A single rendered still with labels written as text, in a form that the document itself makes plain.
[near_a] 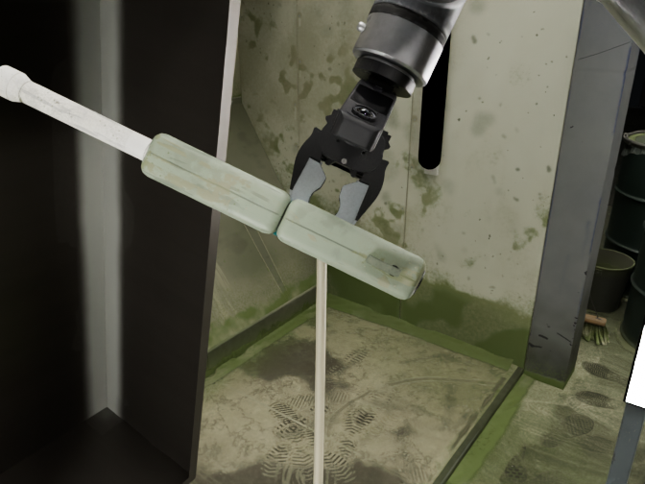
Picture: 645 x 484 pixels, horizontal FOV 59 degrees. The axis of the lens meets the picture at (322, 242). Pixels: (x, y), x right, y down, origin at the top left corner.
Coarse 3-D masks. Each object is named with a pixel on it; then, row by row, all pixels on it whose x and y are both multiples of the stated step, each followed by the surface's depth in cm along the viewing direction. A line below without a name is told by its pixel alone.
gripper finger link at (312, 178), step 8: (312, 160) 62; (304, 168) 62; (312, 168) 62; (320, 168) 62; (304, 176) 62; (312, 176) 62; (320, 176) 62; (296, 184) 62; (304, 184) 62; (312, 184) 62; (320, 184) 62; (296, 192) 62; (304, 192) 62; (312, 192) 62; (304, 200) 62
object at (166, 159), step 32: (32, 96) 59; (96, 128) 59; (128, 128) 60; (160, 160) 58; (192, 160) 58; (192, 192) 58; (224, 192) 58; (256, 192) 58; (256, 224) 58; (288, 224) 58; (320, 224) 58; (320, 256) 58; (352, 256) 58; (384, 256) 58; (416, 256) 58; (384, 288) 58; (416, 288) 59
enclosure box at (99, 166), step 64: (0, 0) 95; (64, 0) 104; (128, 0) 105; (192, 0) 97; (0, 64) 99; (64, 64) 109; (128, 64) 111; (192, 64) 101; (0, 128) 104; (64, 128) 115; (192, 128) 106; (0, 192) 109; (64, 192) 121; (128, 192) 124; (0, 256) 114; (64, 256) 128; (128, 256) 132; (192, 256) 119; (0, 320) 120; (64, 320) 135; (128, 320) 141; (192, 320) 126; (0, 384) 127; (64, 384) 144; (128, 384) 151; (192, 384) 134; (0, 448) 135; (64, 448) 148; (128, 448) 151; (192, 448) 139
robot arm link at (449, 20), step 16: (384, 0) 60; (400, 0) 59; (416, 0) 58; (464, 0) 60; (400, 16) 59; (416, 16) 59; (432, 16) 59; (448, 16) 60; (432, 32) 59; (448, 32) 61
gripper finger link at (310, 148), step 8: (312, 136) 62; (304, 144) 62; (312, 144) 62; (304, 152) 62; (312, 152) 62; (320, 152) 62; (296, 160) 62; (304, 160) 62; (320, 160) 62; (296, 168) 62; (296, 176) 62
